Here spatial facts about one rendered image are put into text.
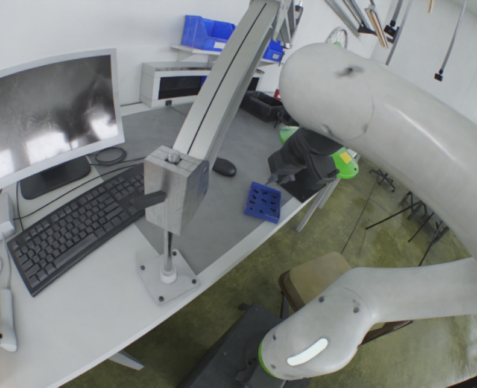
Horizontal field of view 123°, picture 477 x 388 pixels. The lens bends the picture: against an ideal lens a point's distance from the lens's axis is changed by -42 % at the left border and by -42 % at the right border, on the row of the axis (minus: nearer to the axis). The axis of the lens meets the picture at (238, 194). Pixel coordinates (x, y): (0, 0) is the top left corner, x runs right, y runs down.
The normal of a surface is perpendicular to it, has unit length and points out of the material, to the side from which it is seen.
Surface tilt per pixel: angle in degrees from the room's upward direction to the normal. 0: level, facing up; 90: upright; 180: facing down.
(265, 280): 0
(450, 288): 74
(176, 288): 0
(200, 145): 50
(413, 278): 59
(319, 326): 14
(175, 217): 90
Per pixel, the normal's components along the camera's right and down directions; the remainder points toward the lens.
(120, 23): 0.72, 0.58
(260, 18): -0.06, -0.04
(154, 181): -0.29, 0.57
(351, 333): 0.39, -0.58
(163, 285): 0.25, -0.73
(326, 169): 0.37, -0.33
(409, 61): -0.65, 0.36
